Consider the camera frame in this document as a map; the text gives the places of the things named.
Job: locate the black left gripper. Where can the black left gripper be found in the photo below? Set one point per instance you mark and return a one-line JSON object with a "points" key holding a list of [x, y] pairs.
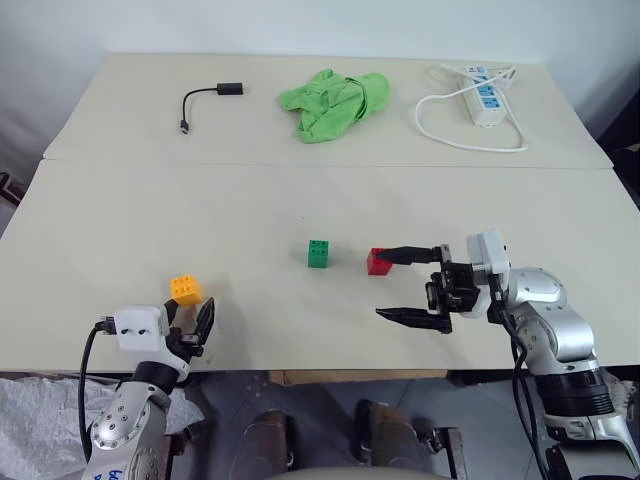
{"points": [[184, 346]]}

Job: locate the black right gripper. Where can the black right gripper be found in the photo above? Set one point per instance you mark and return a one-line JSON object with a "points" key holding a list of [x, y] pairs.
{"points": [[455, 290]]}

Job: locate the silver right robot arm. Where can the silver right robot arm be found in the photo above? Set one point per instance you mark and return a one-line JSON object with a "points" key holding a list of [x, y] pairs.
{"points": [[560, 320]]}

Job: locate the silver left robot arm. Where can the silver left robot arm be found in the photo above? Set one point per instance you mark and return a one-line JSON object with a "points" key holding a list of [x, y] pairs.
{"points": [[125, 420]]}

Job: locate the yellow toy brick cube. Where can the yellow toy brick cube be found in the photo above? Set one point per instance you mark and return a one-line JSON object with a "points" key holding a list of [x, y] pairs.
{"points": [[186, 290]]}

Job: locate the red toy brick cube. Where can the red toy brick cube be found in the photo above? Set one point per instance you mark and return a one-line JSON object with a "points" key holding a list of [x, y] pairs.
{"points": [[377, 267]]}

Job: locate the green toy brick cube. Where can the green toy brick cube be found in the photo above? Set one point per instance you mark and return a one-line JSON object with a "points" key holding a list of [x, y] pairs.
{"points": [[318, 255]]}

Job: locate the dark rounded robot foot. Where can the dark rounded robot foot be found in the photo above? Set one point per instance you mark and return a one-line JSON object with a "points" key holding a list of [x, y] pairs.
{"points": [[270, 437], [385, 430]]}

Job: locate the white plastic sheet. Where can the white plastic sheet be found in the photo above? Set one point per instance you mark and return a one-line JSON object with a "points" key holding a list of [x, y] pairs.
{"points": [[35, 415]]}

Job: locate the white power strip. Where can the white power strip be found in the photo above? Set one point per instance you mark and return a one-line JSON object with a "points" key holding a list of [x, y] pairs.
{"points": [[507, 76], [485, 107]]}

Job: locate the crumpled green cloth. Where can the crumpled green cloth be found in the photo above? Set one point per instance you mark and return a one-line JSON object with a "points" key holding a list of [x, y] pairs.
{"points": [[330, 110]]}

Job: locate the dark reddish background object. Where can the dark reddish background object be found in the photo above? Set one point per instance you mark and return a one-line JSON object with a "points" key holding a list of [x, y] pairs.
{"points": [[9, 190]]}

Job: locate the white bubble wrap piece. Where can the white bubble wrap piece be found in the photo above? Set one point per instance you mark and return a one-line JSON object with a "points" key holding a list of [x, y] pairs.
{"points": [[625, 392]]}

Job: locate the black background furniture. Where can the black background furniture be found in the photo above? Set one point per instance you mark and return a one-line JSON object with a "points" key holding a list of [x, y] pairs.
{"points": [[622, 145]]}

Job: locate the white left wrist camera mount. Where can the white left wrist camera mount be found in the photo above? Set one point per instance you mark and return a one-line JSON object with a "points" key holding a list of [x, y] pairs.
{"points": [[140, 327]]}

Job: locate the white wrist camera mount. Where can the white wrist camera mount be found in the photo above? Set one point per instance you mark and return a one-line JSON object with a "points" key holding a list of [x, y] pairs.
{"points": [[492, 255], [140, 327]]}

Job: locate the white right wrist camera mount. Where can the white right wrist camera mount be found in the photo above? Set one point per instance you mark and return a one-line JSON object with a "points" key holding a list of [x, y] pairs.
{"points": [[492, 255]]}

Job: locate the black metal floor bracket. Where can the black metal floor bracket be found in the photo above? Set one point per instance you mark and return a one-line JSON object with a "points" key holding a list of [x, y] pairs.
{"points": [[447, 450]]}

